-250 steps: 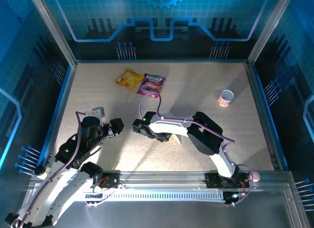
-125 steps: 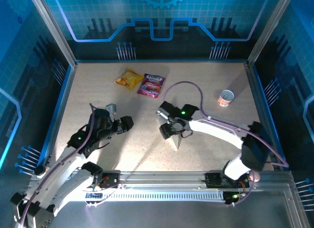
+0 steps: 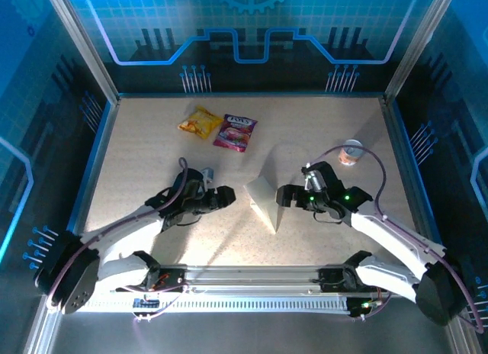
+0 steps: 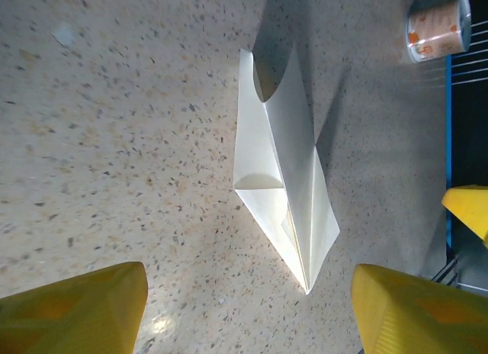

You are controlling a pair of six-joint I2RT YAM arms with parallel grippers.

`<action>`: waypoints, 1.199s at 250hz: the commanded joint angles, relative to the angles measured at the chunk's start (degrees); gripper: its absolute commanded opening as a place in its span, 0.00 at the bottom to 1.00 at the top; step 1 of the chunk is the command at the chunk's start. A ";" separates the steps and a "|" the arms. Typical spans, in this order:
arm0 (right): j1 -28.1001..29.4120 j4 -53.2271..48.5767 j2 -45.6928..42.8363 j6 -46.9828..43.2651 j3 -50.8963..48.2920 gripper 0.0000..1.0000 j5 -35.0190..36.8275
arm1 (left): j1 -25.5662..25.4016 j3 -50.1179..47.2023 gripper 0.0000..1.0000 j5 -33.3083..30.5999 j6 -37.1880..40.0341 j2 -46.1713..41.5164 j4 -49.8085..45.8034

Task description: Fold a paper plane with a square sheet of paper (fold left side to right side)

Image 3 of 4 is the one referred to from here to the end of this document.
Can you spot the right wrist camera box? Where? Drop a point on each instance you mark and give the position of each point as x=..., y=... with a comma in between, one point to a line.
x=314, y=178

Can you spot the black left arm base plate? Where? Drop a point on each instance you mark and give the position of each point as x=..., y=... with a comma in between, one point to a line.
x=175, y=279

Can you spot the paper cup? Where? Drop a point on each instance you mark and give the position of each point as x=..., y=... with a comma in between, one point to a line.
x=348, y=157

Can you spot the purple berry candy bag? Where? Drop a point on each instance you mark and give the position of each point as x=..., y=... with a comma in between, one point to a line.
x=236, y=132

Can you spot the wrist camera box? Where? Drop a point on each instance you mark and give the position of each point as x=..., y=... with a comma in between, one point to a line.
x=314, y=178
x=207, y=174

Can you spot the grey metal plate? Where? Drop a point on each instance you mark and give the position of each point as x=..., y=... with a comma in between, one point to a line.
x=244, y=335

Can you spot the yellow corn chips bag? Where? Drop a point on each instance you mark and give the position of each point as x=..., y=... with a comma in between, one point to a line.
x=200, y=123

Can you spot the small connector board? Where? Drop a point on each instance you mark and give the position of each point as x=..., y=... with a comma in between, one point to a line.
x=146, y=303

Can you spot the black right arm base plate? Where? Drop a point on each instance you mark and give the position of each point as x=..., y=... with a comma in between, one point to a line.
x=328, y=279

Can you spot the black controller board green LED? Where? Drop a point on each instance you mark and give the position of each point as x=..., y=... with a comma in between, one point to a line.
x=358, y=306

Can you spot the aluminium frame beam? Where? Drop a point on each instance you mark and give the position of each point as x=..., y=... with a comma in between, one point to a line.
x=251, y=277

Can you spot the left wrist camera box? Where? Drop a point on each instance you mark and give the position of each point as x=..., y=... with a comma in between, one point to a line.
x=207, y=174

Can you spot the aluminium frame post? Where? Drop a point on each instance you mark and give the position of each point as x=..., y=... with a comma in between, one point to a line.
x=416, y=49
x=85, y=49

